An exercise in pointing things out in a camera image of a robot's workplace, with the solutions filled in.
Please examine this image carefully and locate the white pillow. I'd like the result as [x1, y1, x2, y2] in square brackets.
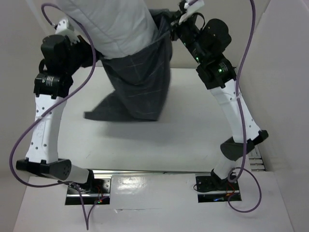
[56, 0, 158, 59]

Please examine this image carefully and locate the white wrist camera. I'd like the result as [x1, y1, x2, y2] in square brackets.
[178, 0, 205, 25]
[55, 17, 75, 37]

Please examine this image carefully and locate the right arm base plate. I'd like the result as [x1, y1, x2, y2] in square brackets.
[193, 175, 242, 203]

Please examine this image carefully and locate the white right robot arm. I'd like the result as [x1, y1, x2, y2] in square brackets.
[169, 11, 268, 192]

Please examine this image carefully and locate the dark grey checked pillowcase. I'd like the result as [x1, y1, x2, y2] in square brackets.
[84, 9, 172, 122]

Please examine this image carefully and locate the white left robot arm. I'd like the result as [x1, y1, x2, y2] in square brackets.
[16, 35, 96, 193]

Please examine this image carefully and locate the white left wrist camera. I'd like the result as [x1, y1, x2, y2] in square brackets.
[55, 17, 75, 37]

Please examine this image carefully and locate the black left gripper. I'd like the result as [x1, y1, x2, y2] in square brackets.
[62, 34, 100, 74]

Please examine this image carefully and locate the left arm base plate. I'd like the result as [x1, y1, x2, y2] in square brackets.
[65, 176, 112, 205]

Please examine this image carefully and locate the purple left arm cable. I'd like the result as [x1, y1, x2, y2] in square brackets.
[10, 3, 112, 230]

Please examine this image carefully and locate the aluminium front rail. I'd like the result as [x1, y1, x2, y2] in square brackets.
[93, 169, 211, 175]

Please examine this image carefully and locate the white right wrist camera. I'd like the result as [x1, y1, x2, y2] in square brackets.
[178, 0, 205, 25]

